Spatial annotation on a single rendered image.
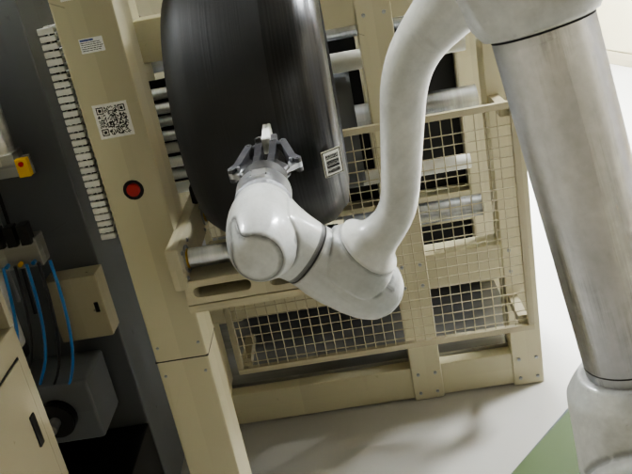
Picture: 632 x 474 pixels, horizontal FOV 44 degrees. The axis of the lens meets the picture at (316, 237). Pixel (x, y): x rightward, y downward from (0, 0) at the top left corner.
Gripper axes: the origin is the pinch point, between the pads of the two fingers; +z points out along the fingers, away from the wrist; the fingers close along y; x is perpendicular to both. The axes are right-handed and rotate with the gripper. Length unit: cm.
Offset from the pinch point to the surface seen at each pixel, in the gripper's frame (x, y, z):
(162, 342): 55, 38, 17
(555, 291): 138, -84, 122
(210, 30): -17.6, 7.5, 13.2
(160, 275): 37, 34, 20
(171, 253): 26.4, 26.5, 9.9
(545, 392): 129, -63, 57
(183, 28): -18.4, 12.4, 14.7
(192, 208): 29, 26, 35
